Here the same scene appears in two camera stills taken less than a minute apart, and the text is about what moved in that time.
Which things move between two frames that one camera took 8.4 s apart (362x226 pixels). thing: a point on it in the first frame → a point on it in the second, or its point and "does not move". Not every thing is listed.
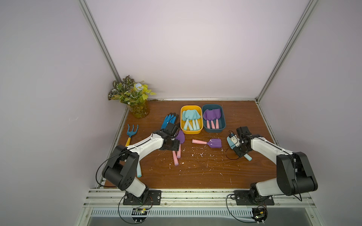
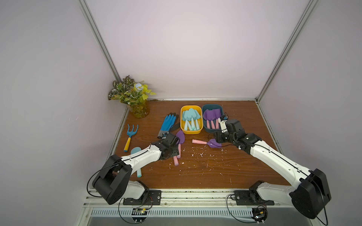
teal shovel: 232,145 → 192,114
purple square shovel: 175,158 does not move
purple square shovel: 217,116 does not move
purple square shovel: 211,116 does not move
